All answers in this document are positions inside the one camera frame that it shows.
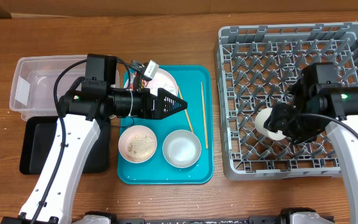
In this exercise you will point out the red snack wrapper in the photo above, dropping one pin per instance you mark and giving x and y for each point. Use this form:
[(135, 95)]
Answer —
[(133, 75)]

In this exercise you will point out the white cup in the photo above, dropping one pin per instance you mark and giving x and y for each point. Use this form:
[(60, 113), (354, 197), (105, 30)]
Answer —
[(260, 126)]

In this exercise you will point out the clear plastic bin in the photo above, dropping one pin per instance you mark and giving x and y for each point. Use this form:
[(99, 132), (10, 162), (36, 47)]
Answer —
[(33, 81)]

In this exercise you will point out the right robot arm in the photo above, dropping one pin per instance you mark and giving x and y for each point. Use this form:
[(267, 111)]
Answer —
[(320, 105)]

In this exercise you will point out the black tray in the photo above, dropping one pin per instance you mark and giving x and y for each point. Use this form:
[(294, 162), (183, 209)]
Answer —
[(38, 139)]

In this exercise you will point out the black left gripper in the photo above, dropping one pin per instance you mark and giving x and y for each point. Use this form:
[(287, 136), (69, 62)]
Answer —
[(160, 110)]

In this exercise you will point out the pink bowl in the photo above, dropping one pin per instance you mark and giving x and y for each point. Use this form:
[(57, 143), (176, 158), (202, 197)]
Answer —
[(128, 133)]

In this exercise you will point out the white round plate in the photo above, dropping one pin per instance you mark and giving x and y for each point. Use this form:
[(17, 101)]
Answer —
[(161, 79)]

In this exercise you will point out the teal plastic tray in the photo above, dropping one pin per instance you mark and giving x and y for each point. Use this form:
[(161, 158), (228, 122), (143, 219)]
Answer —
[(157, 170)]

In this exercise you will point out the grey bowl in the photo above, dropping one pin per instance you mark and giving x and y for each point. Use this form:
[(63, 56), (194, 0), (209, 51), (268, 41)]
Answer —
[(181, 149)]

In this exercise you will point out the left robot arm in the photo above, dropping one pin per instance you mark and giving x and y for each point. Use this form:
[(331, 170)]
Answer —
[(85, 93)]

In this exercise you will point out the grey dish rack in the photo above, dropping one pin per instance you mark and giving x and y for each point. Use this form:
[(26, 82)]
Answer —
[(255, 65)]

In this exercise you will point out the wooden chopstick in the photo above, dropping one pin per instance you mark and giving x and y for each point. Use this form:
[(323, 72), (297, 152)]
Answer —
[(186, 112), (204, 117)]

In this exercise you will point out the rice grains pile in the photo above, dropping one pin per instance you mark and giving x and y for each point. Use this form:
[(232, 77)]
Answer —
[(140, 147)]

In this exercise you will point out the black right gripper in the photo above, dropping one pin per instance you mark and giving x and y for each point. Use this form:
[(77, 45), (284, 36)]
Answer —
[(278, 122)]

